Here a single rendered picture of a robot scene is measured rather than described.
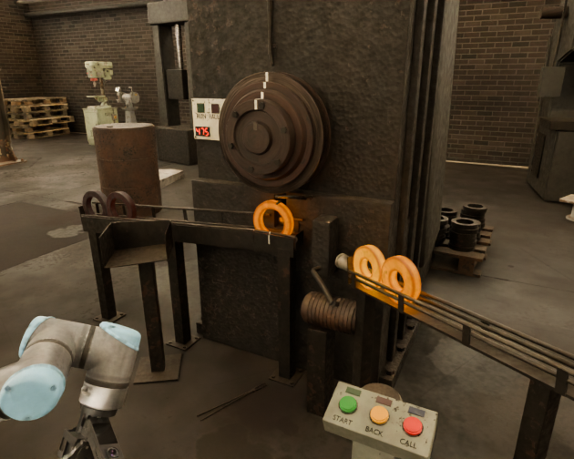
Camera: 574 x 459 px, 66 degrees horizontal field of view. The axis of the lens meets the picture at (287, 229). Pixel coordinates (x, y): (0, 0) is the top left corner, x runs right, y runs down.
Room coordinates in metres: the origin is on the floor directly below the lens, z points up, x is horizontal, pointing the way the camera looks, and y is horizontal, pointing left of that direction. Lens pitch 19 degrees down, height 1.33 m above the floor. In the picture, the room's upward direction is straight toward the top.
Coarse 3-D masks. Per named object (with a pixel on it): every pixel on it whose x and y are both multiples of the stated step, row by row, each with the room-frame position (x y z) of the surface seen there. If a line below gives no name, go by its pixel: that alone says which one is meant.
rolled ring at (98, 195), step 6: (90, 192) 2.26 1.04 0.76; (96, 192) 2.25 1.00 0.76; (84, 198) 2.29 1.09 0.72; (90, 198) 2.29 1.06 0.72; (96, 198) 2.25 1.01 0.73; (102, 198) 2.23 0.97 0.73; (84, 204) 2.29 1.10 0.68; (90, 204) 2.31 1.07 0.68; (102, 204) 2.23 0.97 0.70; (84, 210) 2.30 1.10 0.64; (90, 210) 2.30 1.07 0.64; (102, 210) 2.23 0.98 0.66; (108, 216) 2.24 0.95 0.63
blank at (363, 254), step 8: (360, 248) 1.43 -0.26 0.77; (368, 248) 1.39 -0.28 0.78; (376, 248) 1.39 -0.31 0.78; (360, 256) 1.43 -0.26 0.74; (368, 256) 1.39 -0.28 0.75; (376, 256) 1.35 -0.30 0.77; (360, 264) 1.42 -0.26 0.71; (376, 264) 1.35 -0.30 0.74; (360, 272) 1.42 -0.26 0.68; (368, 272) 1.42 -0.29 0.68; (376, 272) 1.34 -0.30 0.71; (376, 280) 1.34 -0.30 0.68; (368, 288) 1.38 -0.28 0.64
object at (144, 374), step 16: (112, 224) 1.86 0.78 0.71; (128, 224) 1.87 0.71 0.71; (144, 224) 1.88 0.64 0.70; (160, 224) 1.89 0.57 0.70; (112, 240) 1.84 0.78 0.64; (128, 240) 1.87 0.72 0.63; (144, 240) 1.88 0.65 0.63; (160, 240) 1.89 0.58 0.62; (112, 256) 1.79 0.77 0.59; (128, 256) 1.77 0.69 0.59; (144, 256) 1.76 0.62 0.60; (160, 256) 1.74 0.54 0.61; (144, 272) 1.75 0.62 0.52; (144, 288) 1.75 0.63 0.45; (144, 304) 1.75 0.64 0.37; (160, 320) 1.81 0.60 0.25; (160, 336) 1.77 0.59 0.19; (160, 352) 1.76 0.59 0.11; (144, 368) 1.78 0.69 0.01; (160, 368) 1.76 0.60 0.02; (176, 368) 1.78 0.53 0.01
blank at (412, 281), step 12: (384, 264) 1.31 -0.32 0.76; (396, 264) 1.26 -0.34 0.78; (408, 264) 1.23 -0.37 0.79; (384, 276) 1.31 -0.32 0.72; (396, 276) 1.30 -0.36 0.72; (408, 276) 1.21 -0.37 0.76; (396, 288) 1.27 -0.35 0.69; (408, 288) 1.21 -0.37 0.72; (420, 288) 1.20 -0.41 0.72; (408, 300) 1.21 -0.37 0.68
